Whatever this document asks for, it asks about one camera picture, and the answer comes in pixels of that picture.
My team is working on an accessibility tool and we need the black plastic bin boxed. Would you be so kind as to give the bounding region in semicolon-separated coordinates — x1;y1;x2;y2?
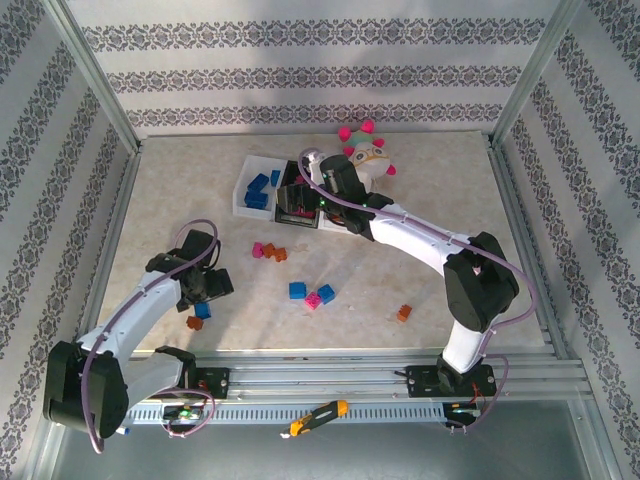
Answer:
272;159;324;230

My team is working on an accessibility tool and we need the white and pink plush toy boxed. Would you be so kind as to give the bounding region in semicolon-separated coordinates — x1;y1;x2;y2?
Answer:
337;118;399;189

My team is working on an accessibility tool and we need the white bin for blue bricks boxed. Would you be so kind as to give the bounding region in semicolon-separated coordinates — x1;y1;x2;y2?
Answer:
232;154;289;219

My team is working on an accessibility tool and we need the yellow and black utility knife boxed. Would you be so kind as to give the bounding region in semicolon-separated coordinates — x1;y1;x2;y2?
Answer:
279;399;350;440

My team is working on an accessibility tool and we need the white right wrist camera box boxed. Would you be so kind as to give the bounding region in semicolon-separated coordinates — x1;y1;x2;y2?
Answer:
304;151;327;184

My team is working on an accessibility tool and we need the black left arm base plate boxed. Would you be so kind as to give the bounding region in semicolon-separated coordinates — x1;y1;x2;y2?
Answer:
192;367;231;400

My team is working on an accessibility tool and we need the aluminium side rail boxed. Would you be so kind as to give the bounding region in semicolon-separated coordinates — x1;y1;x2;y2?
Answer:
69;144;144;364
485;133;571;360

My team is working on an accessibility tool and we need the grey slotted cable duct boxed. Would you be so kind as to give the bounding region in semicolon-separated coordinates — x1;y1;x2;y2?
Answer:
124;402;481;426

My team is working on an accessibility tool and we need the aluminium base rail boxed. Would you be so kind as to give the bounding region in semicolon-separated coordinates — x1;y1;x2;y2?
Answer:
44;349;594;401

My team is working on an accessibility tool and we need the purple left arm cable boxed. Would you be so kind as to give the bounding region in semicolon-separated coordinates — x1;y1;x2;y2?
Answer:
81;219;221;455

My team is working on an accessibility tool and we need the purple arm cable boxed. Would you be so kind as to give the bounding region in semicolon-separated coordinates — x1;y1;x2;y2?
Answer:
81;219;221;455
297;146;539;435

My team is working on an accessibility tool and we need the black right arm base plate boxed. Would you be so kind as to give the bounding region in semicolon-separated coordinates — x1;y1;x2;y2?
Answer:
407;364;499;399

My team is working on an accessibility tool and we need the aluminium frame post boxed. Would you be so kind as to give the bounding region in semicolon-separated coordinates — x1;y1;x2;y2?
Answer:
489;0;586;149
42;0;144;154

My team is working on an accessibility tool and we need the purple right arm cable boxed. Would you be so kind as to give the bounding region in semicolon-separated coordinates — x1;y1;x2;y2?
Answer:
297;146;539;435

